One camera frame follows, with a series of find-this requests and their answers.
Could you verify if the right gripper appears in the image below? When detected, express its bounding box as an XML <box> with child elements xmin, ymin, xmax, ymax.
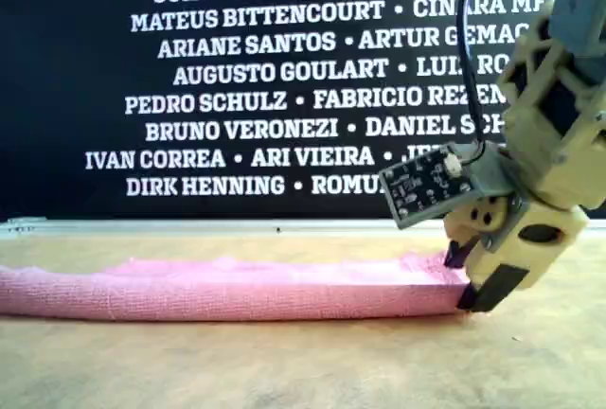
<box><xmin>443</xmin><ymin>115</ymin><xmax>606</xmax><ymax>314</ymax></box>

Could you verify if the pink terry cloth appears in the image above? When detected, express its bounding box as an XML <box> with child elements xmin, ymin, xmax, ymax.
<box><xmin>0</xmin><ymin>250</ymin><xmax>474</xmax><ymax>324</ymax></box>

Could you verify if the beige felt table cover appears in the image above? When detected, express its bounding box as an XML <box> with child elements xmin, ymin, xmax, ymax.
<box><xmin>0</xmin><ymin>231</ymin><xmax>606</xmax><ymax>409</ymax></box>

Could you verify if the black banner with white names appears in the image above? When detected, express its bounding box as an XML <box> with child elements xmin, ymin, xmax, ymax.
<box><xmin>0</xmin><ymin>0</ymin><xmax>606</xmax><ymax>222</ymax></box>

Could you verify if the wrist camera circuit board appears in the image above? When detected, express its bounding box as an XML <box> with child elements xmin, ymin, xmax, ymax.
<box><xmin>378</xmin><ymin>142</ymin><xmax>477</xmax><ymax>231</ymax></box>

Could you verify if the black camera cable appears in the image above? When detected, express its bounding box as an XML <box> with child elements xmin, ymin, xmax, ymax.
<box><xmin>457</xmin><ymin>0</ymin><xmax>496</xmax><ymax>169</ymax></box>

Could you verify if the aluminium table frame rail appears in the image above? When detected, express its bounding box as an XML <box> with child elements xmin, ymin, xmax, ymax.
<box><xmin>0</xmin><ymin>216</ymin><xmax>606</xmax><ymax>242</ymax></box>

